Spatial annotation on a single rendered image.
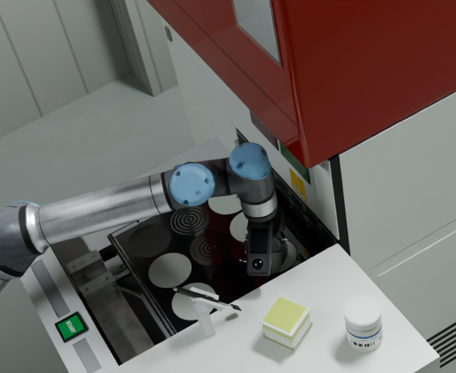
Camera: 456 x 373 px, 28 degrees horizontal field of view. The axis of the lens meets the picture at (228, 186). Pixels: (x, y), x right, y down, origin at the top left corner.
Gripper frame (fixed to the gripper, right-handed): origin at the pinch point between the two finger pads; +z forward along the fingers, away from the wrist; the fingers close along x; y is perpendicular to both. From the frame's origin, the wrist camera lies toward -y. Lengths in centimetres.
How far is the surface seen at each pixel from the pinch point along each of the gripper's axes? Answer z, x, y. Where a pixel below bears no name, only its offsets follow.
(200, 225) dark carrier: 1.4, 18.9, 14.7
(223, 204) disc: 1.3, 14.3, 21.1
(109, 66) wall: 83, 102, 172
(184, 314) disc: 1.2, 18.1, -10.6
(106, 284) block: 0.4, 37.6, -3.7
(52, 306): -4.4, 46.4, -13.2
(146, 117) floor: 91, 82, 149
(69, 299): -4.8, 42.7, -11.6
